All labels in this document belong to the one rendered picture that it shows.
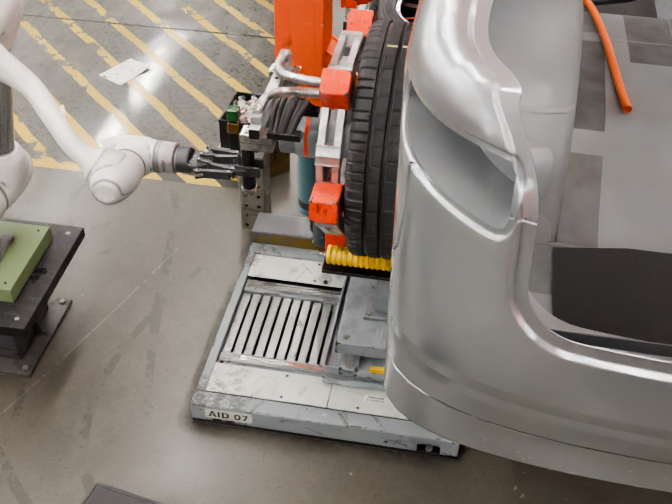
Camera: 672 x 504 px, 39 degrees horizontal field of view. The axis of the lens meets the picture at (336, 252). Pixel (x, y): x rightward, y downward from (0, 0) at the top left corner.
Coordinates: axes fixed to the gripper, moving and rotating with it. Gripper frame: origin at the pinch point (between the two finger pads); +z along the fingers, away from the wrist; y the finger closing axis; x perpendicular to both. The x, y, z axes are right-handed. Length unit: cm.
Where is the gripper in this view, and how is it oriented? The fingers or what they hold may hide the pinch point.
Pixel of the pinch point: (249, 167)
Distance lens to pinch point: 264.8
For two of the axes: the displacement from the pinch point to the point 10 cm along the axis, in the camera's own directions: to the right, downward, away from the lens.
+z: 9.9, 1.2, -1.2
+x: 0.2, -7.6, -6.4
